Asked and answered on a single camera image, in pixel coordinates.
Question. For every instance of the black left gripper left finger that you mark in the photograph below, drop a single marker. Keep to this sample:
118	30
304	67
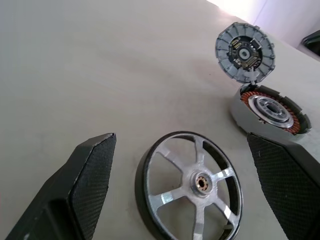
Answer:
90	180

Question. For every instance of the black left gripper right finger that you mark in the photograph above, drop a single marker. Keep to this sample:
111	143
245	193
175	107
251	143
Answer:
287	185

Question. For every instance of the silver spoked rotor black rim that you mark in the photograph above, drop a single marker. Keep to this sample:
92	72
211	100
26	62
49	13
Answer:
203	175

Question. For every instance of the grey motor housing copper windings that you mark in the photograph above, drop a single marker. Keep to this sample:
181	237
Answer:
236	110

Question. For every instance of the grey hinged motor lid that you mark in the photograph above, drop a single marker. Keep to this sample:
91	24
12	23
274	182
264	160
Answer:
225	50

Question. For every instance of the dark rounded object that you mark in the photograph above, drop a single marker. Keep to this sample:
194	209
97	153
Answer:
313	43

